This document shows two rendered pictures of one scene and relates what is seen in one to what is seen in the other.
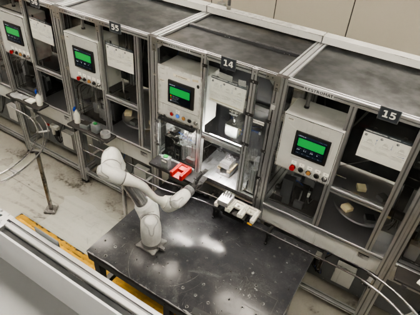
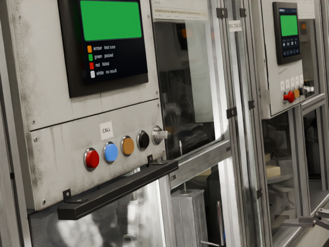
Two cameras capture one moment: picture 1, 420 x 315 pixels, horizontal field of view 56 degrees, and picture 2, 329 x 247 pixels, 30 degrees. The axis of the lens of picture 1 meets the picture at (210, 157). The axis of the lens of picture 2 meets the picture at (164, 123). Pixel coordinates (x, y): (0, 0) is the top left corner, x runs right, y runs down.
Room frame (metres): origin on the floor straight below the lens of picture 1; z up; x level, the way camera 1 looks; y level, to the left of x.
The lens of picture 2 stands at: (2.71, 1.39, 1.59)
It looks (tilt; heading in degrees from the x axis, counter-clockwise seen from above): 7 degrees down; 269
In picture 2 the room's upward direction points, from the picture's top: 6 degrees counter-clockwise
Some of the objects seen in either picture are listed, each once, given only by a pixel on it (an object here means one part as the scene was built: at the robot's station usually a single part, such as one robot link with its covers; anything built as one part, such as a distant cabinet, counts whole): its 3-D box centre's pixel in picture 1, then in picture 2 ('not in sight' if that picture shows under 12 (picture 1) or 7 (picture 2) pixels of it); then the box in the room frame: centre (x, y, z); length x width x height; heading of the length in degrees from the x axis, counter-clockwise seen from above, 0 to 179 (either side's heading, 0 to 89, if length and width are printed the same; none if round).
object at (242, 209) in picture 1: (237, 210); not in sight; (2.34, -0.26, 0.84); 0.36 x 0.14 x 0.10; 61
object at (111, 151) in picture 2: not in sight; (109, 152); (2.80, 0.30, 1.42); 0.03 x 0.02 x 0.03; 61
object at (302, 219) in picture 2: not in sight; (310, 215); (2.39, 0.05, 1.19); 0.05 x 0.01 x 0.03; 151
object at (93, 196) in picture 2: (176, 122); (123, 180); (2.78, 0.30, 1.37); 0.36 x 0.04 x 0.04; 61
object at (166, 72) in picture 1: (186, 91); (45, 57); (2.90, 0.24, 1.60); 0.42 x 0.29 x 0.46; 61
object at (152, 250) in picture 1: (153, 242); not in sight; (2.04, 0.39, 0.71); 0.22 x 0.18 x 0.06; 61
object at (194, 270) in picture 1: (204, 252); not in sight; (2.03, -0.02, 0.66); 1.50 x 1.06 x 0.04; 61
